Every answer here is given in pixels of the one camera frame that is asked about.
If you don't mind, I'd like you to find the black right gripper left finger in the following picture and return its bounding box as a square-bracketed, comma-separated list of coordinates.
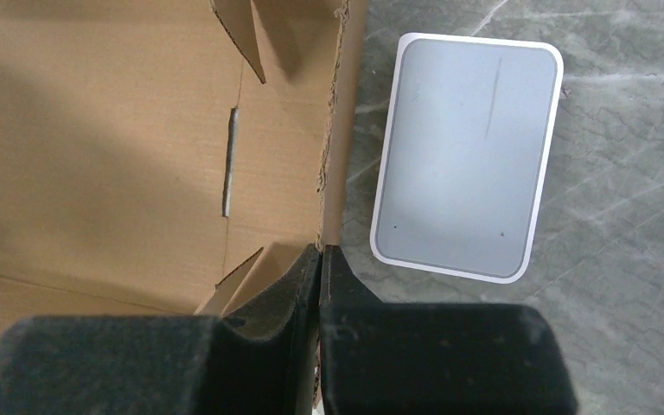
[0, 246, 322, 414]

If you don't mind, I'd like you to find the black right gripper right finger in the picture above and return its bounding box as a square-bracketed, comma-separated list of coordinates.
[320, 246, 578, 414]

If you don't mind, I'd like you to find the brown cardboard box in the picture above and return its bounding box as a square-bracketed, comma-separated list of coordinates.
[0, 1, 367, 335]

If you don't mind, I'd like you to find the white grey router box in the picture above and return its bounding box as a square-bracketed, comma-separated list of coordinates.
[369, 33, 564, 284]

